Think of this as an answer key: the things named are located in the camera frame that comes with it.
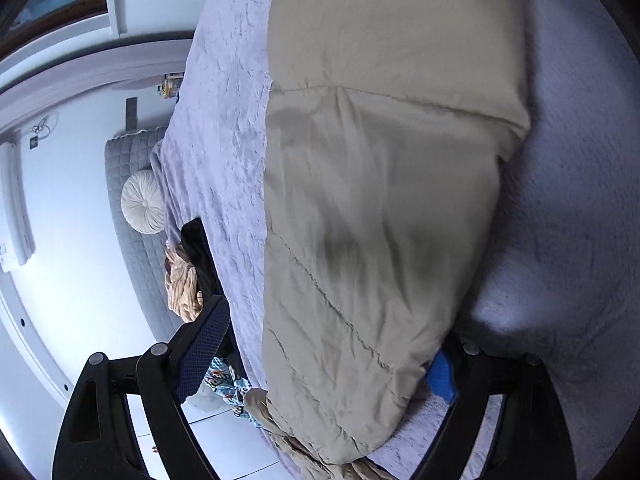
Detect lavender plush blanket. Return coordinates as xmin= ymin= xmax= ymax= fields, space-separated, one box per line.
xmin=150 ymin=0 xmax=640 ymax=480

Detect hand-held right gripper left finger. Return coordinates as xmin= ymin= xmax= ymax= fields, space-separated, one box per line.
xmin=51 ymin=295 xmax=232 ymax=480

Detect beige puffer jacket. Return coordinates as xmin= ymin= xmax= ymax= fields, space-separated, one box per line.
xmin=243 ymin=0 xmax=532 ymax=480

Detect black garment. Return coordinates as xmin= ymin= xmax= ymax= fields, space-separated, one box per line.
xmin=180 ymin=217 xmax=241 ymax=371

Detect blue patterned cloth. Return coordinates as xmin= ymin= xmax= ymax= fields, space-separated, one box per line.
xmin=202 ymin=355 xmax=261 ymax=418

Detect round cream pillow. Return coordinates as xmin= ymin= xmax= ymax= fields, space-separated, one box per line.
xmin=121 ymin=170 xmax=166 ymax=236

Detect white wall cable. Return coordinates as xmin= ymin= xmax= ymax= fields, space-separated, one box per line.
xmin=27 ymin=117 xmax=53 ymax=141

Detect small bottles on sill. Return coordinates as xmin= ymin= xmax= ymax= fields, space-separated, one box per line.
xmin=157 ymin=72 xmax=183 ymax=101

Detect grey quilted headboard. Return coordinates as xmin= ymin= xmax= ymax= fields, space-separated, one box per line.
xmin=104 ymin=127 xmax=201 ymax=346

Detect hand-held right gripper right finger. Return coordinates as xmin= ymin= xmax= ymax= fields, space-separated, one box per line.
xmin=412 ymin=332 xmax=579 ymax=480

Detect tan fuzzy cloth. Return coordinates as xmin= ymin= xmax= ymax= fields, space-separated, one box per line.
xmin=165 ymin=242 xmax=206 ymax=323

